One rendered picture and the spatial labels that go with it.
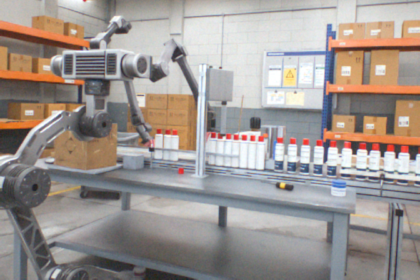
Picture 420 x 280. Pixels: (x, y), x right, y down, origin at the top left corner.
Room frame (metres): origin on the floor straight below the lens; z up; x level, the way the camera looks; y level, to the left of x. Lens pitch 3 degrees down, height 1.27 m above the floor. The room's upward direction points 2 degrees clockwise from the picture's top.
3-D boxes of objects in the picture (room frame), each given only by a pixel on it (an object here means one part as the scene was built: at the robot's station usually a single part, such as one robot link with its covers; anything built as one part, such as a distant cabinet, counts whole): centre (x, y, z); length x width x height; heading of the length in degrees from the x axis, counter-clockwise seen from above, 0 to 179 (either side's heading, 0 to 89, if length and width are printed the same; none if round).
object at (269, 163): (2.31, -0.39, 1.01); 0.14 x 0.13 x 0.26; 68
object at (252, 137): (2.26, -0.27, 0.98); 0.05 x 0.05 x 0.20
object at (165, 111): (6.37, 0.73, 0.70); 1.20 x 0.82 x 1.39; 71
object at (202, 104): (2.23, 0.05, 1.16); 0.04 x 0.04 x 0.67; 68
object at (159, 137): (2.50, 0.34, 0.98); 0.05 x 0.05 x 0.20
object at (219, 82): (2.26, -0.03, 1.38); 0.17 x 0.10 x 0.19; 123
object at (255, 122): (2.87, -0.35, 1.04); 0.09 x 0.09 x 0.29
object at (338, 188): (1.87, -0.67, 0.87); 0.07 x 0.07 x 0.07
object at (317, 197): (2.60, 0.08, 0.82); 2.10 x 1.31 x 0.02; 68
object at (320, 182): (2.38, 0.04, 0.85); 1.65 x 0.11 x 0.05; 68
